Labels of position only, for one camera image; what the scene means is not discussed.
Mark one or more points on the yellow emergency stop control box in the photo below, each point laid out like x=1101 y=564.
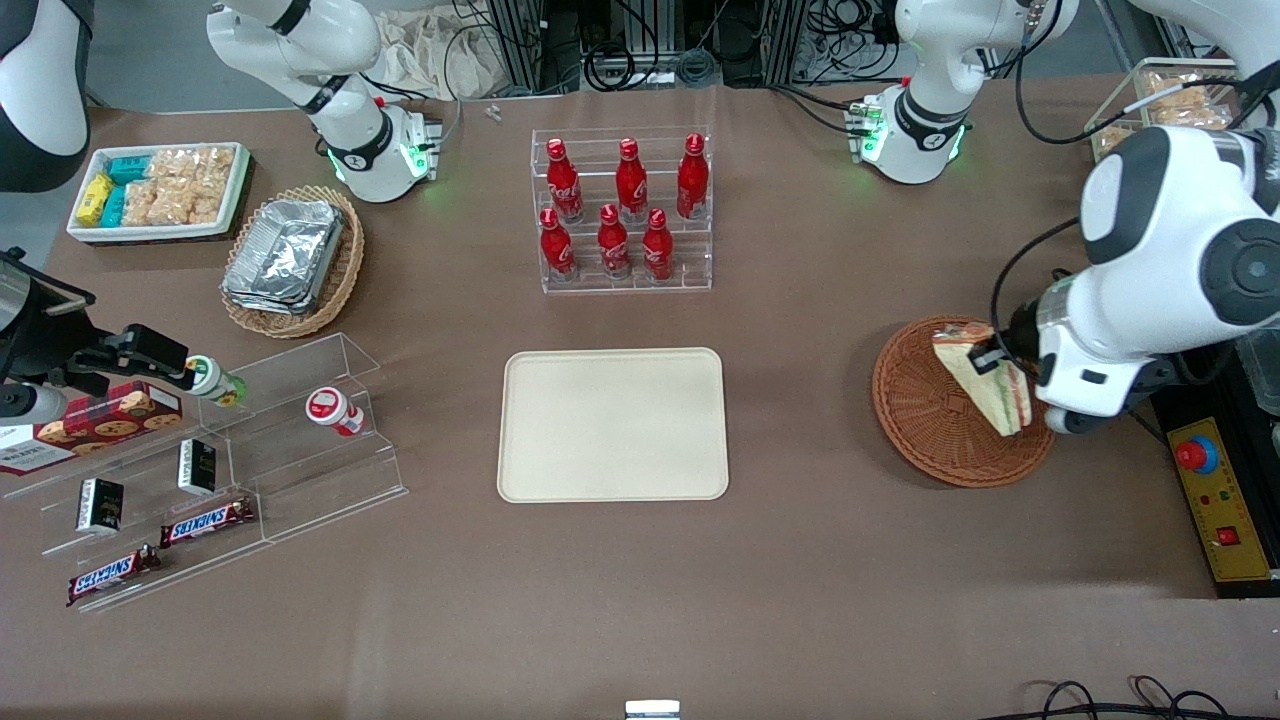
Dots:
x=1225 y=500

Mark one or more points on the red cola bottle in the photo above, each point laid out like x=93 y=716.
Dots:
x=630 y=185
x=556 y=250
x=692 y=180
x=657 y=250
x=613 y=245
x=564 y=185

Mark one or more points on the red tartan cookie box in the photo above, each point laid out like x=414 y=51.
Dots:
x=110 y=420

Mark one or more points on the oval light wicker basket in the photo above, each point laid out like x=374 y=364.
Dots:
x=345 y=270

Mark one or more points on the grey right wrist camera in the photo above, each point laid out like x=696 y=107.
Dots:
x=35 y=402

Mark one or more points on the clear acrylic bottle rack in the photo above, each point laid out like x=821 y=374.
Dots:
x=690 y=260

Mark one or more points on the teal snack packet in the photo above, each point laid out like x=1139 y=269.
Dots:
x=114 y=207
x=130 y=169

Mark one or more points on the yellow snack packet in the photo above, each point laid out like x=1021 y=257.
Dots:
x=95 y=200

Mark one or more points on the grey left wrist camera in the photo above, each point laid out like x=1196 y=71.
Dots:
x=1078 y=420

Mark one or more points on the clear bag of crackers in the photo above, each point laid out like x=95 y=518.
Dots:
x=140 y=202
x=172 y=163
x=172 y=203
x=214 y=185

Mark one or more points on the clear bag of rice snacks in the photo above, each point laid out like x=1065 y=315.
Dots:
x=1112 y=142
x=1195 y=118
x=1180 y=95

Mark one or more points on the beige crumpled cloth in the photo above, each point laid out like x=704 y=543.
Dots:
x=440 y=55

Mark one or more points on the beige plastic tray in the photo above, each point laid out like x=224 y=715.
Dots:
x=612 y=425

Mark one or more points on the green capped small bottle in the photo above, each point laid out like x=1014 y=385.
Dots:
x=212 y=380

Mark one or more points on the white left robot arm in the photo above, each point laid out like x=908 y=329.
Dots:
x=1170 y=230

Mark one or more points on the triangular sandwich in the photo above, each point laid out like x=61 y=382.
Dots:
x=985 y=395

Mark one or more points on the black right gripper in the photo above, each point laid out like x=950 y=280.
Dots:
x=42 y=335

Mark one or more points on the Snickers chocolate bar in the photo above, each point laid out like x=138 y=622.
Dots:
x=110 y=575
x=205 y=523

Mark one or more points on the white rectangular snack tray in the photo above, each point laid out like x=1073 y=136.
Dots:
x=150 y=232

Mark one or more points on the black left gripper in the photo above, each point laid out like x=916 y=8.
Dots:
x=1021 y=333

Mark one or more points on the small black box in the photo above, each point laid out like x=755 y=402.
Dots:
x=100 y=505
x=198 y=467

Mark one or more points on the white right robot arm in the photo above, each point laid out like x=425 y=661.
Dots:
x=380 y=165

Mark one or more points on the red capped white bottle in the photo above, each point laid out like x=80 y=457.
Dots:
x=330 y=410

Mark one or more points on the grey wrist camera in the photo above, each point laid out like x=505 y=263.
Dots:
x=35 y=402
x=1078 y=420

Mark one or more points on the round brown wicker basket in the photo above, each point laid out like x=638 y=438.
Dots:
x=920 y=430

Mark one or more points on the clear acrylic stepped shelf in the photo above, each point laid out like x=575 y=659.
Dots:
x=300 y=470

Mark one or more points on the aluminium profile frame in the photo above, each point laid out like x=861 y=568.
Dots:
x=520 y=45

